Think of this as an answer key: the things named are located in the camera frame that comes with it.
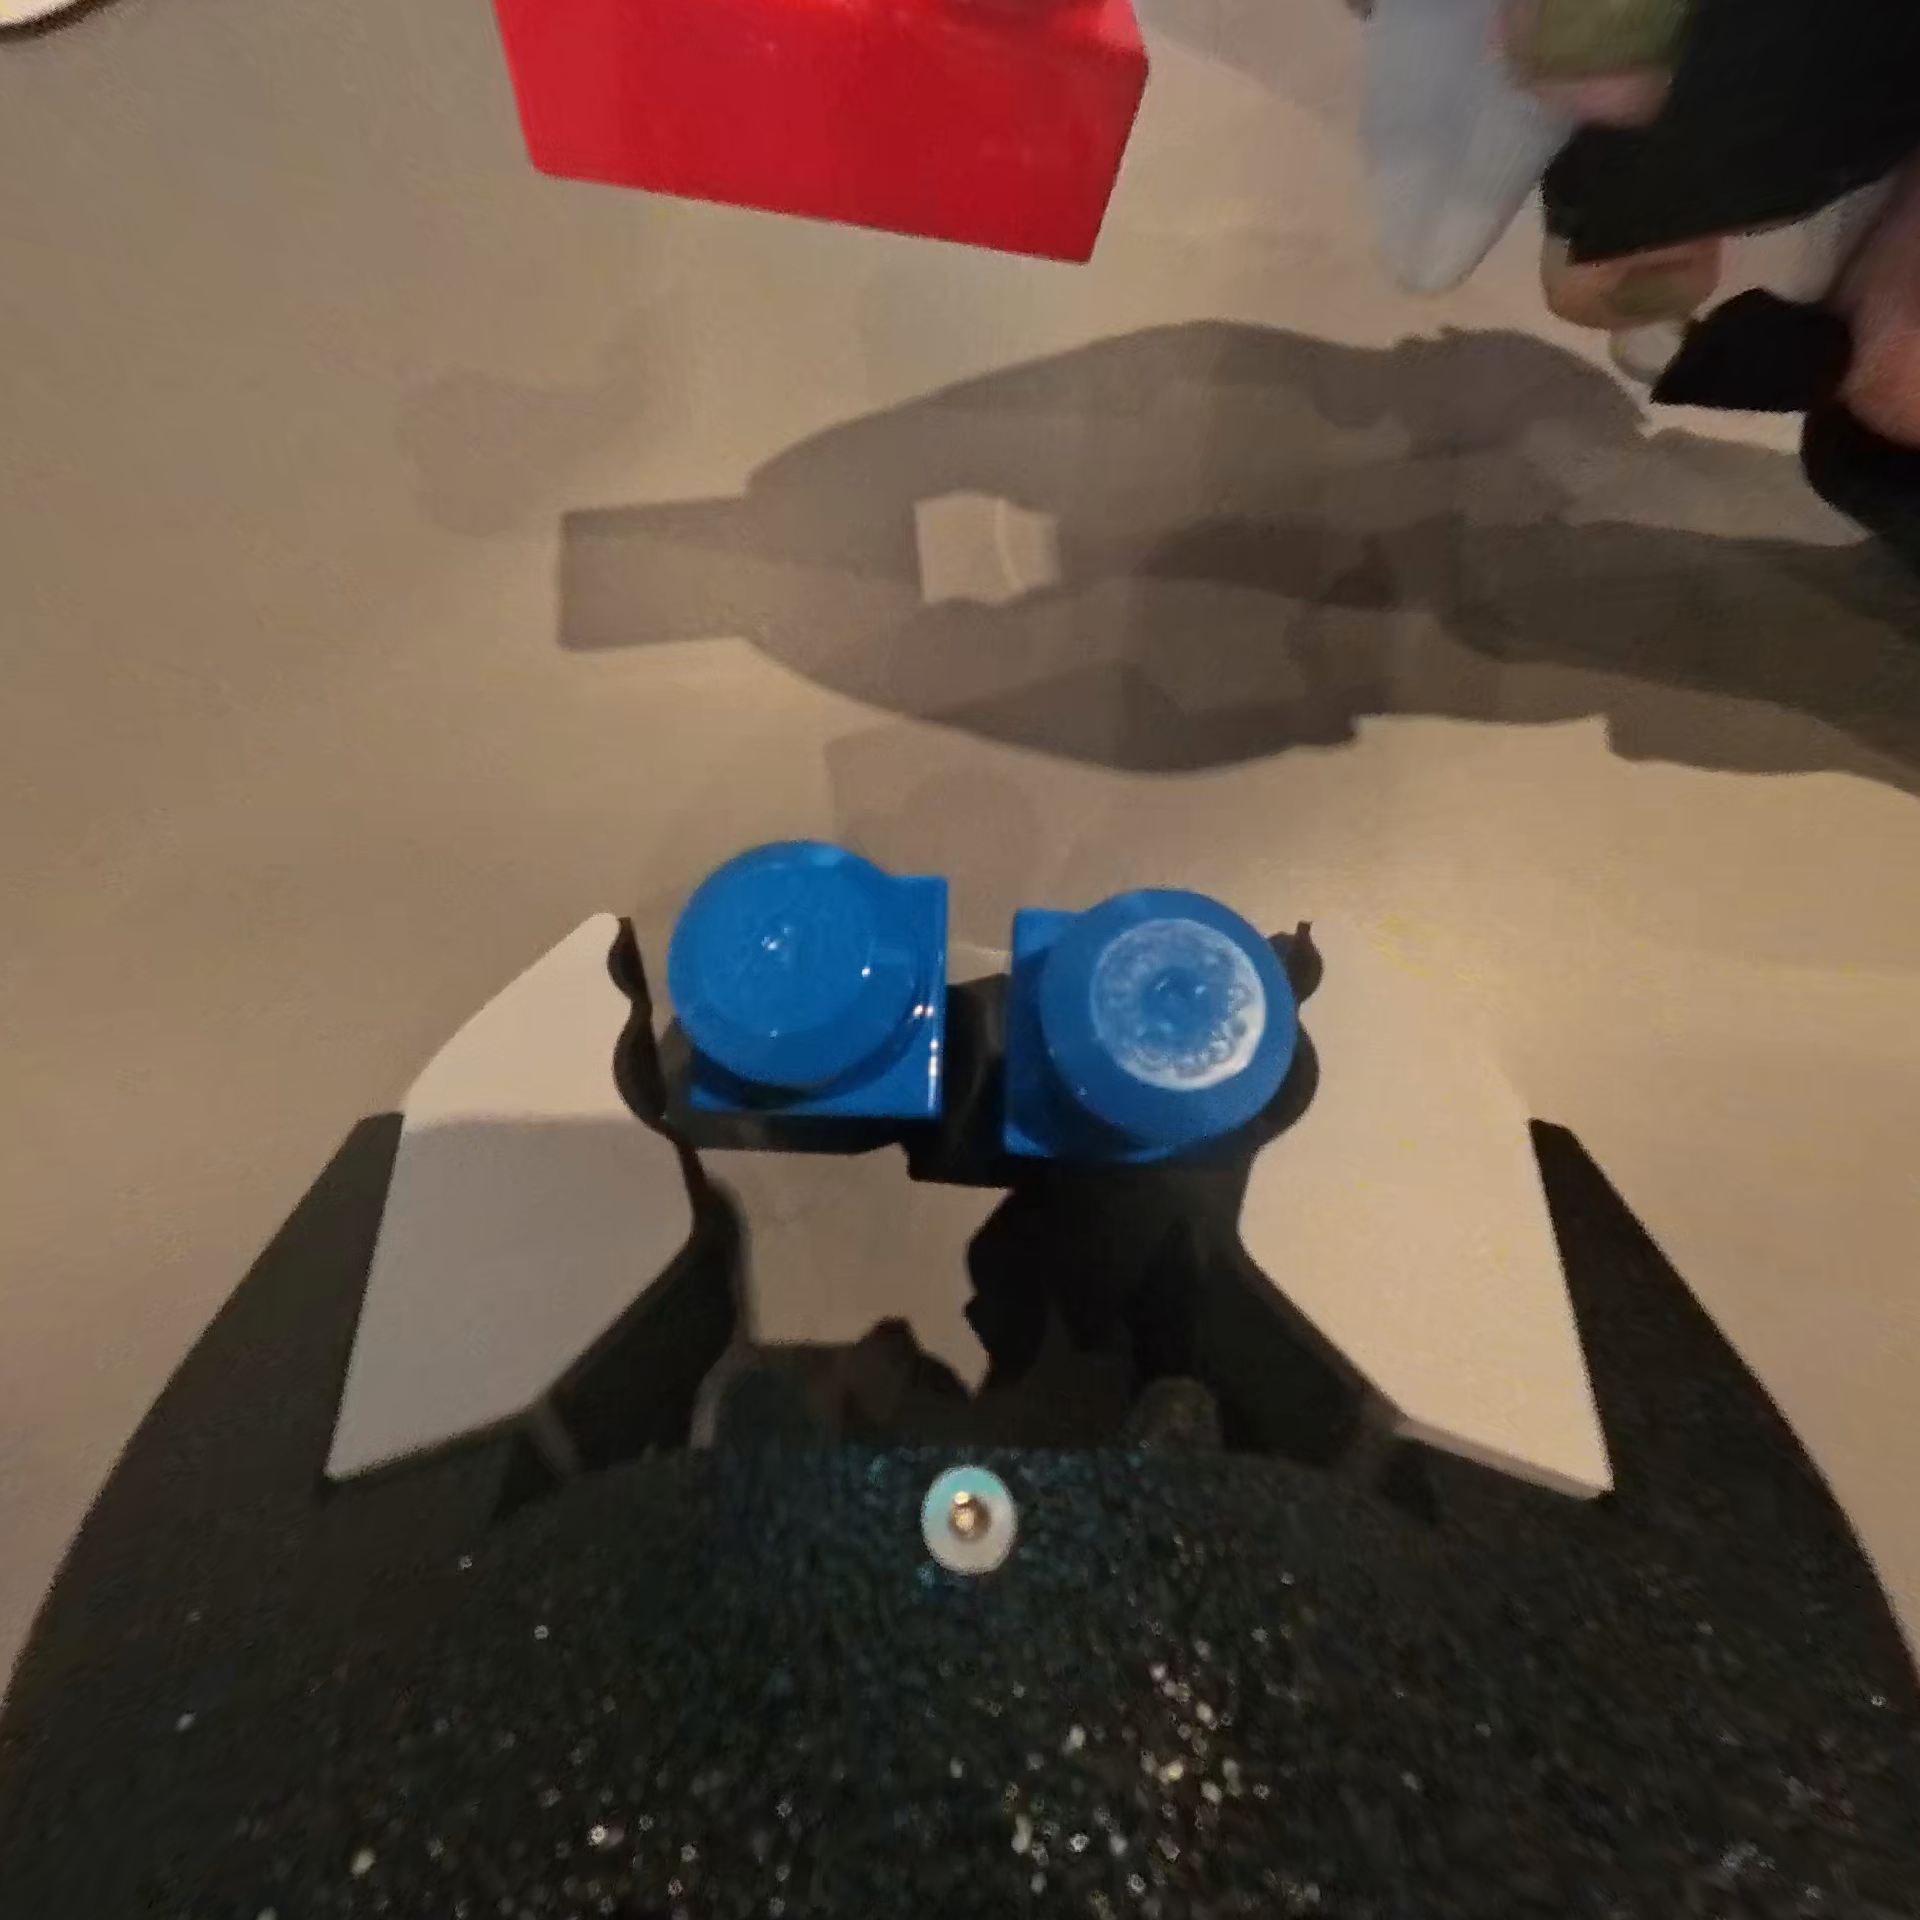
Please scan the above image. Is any person's right hand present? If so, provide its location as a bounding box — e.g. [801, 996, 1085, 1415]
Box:
[1541, 161, 1920, 440]

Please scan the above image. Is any red two-stud block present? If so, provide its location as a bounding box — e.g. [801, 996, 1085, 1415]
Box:
[492, 0, 1152, 267]

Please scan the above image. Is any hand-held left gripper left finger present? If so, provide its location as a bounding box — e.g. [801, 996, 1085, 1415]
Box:
[321, 911, 749, 1488]

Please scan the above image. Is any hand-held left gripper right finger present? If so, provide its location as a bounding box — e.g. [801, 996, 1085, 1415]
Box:
[1221, 918, 1619, 1502]

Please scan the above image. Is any blue block with worn stud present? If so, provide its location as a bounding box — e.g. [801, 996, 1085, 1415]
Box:
[1001, 887, 1304, 1170]

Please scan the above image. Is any blue single-stud block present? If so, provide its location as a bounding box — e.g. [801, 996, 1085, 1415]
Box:
[663, 839, 952, 1127]

